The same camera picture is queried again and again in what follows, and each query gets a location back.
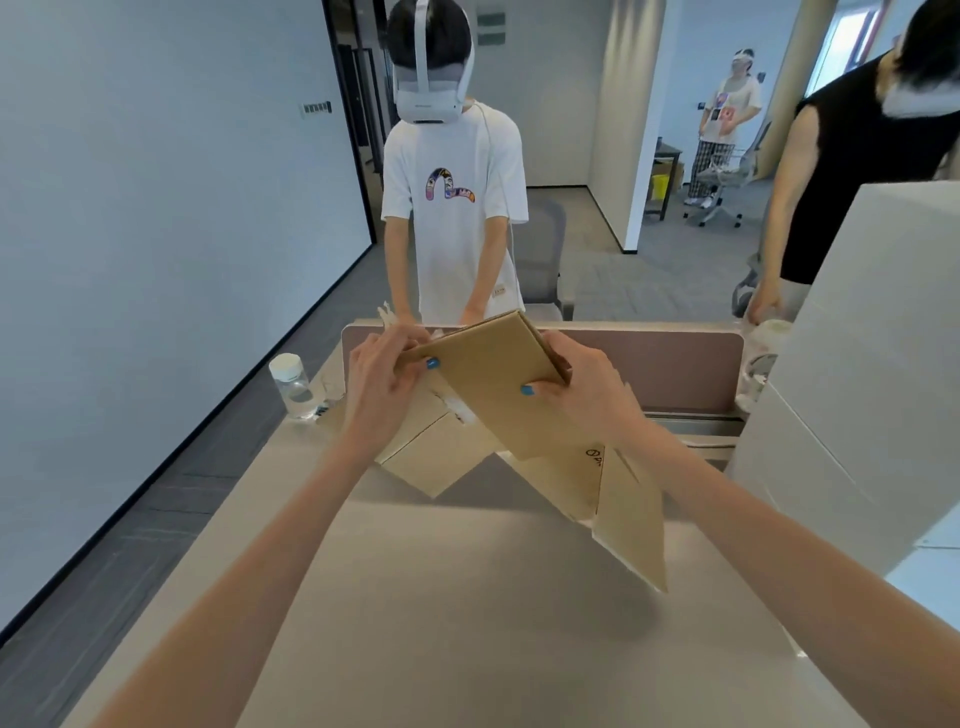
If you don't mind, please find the person's left forearm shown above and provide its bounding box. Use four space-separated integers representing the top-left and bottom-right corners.
89 438 376 728

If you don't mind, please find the black door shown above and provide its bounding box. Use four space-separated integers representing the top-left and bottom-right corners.
322 0 395 245

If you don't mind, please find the person's right forearm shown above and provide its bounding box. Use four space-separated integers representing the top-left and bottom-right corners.
614 427 960 728

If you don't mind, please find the mauve desk divider panel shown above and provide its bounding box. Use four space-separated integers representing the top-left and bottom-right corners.
341 320 745 440

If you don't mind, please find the white tape roll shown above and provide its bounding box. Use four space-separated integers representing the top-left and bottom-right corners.
738 352 778 410

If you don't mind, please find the clear bottle white cap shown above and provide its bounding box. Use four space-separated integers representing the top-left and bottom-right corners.
268 352 318 421

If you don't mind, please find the white VR headset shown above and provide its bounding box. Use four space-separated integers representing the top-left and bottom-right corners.
391 0 478 125

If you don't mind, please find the white face mask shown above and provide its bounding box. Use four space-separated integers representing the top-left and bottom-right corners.
881 78 960 120

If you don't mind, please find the person's left hand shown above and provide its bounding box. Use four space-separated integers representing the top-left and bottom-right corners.
343 323 440 451

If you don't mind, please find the person's right hand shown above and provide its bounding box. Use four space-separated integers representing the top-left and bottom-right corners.
521 329 650 451

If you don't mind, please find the dark background desk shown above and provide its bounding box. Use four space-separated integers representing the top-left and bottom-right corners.
646 138 685 223

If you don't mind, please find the brown cardboard box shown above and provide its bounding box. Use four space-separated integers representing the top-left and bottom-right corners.
374 303 669 594

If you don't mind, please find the white plastic tub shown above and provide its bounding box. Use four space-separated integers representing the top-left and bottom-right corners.
749 318 793 358

